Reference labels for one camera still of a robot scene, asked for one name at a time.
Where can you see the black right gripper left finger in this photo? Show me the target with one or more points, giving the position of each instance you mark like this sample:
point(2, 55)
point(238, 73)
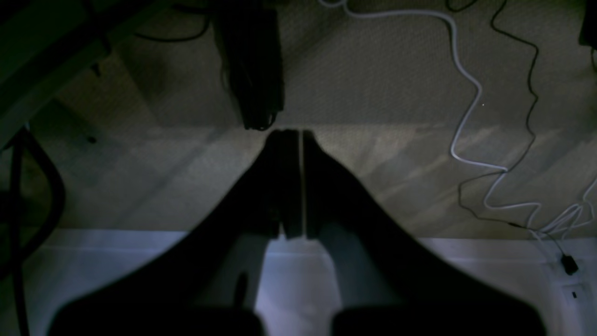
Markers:
point(207, 283)

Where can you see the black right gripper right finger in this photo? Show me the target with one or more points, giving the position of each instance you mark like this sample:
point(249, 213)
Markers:
point(389, 283)

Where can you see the black table leg column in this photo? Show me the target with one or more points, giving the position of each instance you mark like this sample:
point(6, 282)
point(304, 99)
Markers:
point(249, 32)

